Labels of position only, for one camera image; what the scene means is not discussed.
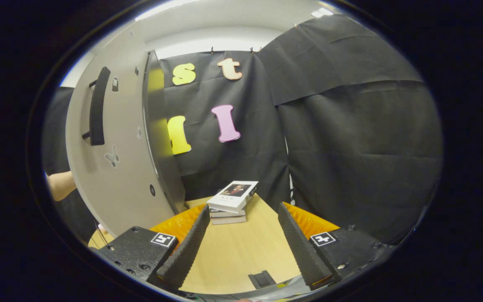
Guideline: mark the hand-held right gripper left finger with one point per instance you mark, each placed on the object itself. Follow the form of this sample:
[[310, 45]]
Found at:
[[189, 251]]

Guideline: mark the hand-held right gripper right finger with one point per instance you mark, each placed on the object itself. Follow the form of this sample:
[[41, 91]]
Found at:
[[304, 256]]

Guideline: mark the beige cabinet door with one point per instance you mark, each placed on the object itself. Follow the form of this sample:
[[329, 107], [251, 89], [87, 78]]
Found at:
[[128, 176]]

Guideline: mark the grey cabinet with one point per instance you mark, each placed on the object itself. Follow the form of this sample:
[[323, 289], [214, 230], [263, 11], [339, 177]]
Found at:
[[164, 147]]

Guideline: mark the thin beige book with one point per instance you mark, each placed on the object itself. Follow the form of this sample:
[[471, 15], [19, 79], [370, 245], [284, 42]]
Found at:
[[229, 220]]

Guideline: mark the thin grey book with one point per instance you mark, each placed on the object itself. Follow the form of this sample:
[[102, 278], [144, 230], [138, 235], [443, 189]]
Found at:
[[227, 214]]

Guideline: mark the white book with portrait cover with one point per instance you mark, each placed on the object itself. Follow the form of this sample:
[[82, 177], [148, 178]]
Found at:
[[233, 195]]

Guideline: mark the black backdrop cloth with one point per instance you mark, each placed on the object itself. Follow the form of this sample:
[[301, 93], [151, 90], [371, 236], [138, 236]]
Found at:
[[350, 147]]

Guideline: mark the small ceiling light panel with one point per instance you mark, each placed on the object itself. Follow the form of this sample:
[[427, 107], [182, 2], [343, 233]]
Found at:
[[322, 12]]

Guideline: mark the long ceiling light panel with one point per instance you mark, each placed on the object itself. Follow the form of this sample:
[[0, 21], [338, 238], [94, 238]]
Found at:
[[162, 9]]

